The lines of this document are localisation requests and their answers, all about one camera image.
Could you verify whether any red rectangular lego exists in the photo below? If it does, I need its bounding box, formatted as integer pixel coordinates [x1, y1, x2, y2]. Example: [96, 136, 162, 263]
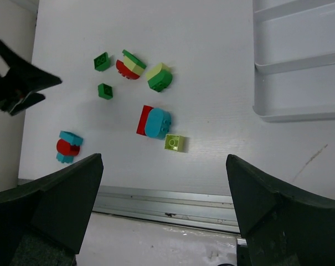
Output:
[136, 105, 154, 136]

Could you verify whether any lime curved lego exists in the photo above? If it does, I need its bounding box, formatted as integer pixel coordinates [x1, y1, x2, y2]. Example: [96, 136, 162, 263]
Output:
[145, 63, 171, 81]

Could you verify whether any lime square lego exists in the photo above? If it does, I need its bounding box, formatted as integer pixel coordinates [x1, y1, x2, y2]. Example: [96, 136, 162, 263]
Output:
[164, 134, 186, 152]

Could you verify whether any blue oval lego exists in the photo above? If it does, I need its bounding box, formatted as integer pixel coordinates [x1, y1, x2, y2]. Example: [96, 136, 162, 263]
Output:
[145, 108, 172, 140]

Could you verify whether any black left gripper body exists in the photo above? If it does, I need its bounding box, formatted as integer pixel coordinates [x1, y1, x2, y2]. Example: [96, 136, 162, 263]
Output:
[0, 75, 19, 112]

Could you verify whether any blue bottom lego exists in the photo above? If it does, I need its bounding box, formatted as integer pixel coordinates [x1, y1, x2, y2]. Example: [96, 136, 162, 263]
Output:
[56, 152, 74, 163]

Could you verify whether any blue top lego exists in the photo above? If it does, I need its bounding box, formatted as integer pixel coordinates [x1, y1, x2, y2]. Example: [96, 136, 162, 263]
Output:
[59, 131, 83, 146]

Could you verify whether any red round lego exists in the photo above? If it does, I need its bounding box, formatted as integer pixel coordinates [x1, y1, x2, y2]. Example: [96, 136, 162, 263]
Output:
[56, 139, 80, 157]

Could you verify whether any white compartment tray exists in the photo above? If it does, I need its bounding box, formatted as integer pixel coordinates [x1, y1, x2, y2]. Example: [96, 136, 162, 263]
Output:
[253, 1, 335, 122]

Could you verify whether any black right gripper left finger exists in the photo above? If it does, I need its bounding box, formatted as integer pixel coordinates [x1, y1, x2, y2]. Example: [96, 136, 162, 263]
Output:
[0, 154, 104, 265]

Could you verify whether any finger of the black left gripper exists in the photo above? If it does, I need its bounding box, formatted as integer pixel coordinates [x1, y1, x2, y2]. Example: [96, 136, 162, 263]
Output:
[9, 93, 45, 116]
[0, 40, 62, 91]

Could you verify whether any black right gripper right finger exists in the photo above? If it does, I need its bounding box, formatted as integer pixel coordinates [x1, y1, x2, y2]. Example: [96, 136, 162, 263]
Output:
[226, 155, 335, 265]

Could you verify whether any dark green small lego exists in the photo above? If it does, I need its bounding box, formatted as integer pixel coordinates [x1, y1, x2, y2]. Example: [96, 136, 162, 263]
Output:
[97, 83, 113, 100]

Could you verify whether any dark green square lego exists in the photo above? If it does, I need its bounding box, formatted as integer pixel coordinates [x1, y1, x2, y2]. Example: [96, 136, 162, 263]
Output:
[94, 52, 111, 71]

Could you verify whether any aluminium table rail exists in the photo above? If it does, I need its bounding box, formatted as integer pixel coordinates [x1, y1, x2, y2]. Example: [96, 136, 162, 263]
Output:
[93, 186, 240, 234]

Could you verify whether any red half-round lego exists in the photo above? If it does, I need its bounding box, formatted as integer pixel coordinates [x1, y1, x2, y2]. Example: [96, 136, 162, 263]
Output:
[116, 60, 140, 80]

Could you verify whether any dark green curved lego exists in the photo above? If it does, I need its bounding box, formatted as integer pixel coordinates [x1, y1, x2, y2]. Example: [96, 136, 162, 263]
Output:
[148, 70, 173, 92]

